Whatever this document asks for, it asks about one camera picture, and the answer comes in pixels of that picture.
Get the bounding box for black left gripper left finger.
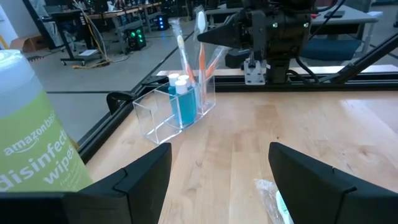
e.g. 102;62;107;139
0;142;173;224

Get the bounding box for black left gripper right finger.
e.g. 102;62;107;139
268;141;398;224

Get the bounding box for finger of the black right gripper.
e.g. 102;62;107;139
197;13;244;49

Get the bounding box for orange toothbrush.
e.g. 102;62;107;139
203;45;231;82
193;5;208;105
169;17;197;88

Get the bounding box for green toothbrush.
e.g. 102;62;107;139
254;179;295;224

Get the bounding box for black computer tower blue lights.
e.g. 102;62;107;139
155;14;170;31

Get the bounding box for blue office chair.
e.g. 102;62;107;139
300;37;363;62

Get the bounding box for black phone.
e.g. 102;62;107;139
323;11;346;19

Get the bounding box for green disinfecting wipes canister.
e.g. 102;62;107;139
0;49;94;193

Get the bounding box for grey desk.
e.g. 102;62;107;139
205;4;383;35

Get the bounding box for wooden workbench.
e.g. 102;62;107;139
83;1;162;38

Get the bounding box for clear acrylic organizer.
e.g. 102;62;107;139
132;70;216;146

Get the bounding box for black rolling stand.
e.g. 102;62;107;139
49;9;105;67

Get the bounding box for cardboard box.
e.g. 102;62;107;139
9;34;41;53

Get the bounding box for black triangular frame bracket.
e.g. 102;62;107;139
106;91;137;114

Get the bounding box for yellow extension cable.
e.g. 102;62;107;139
72;0;113;70

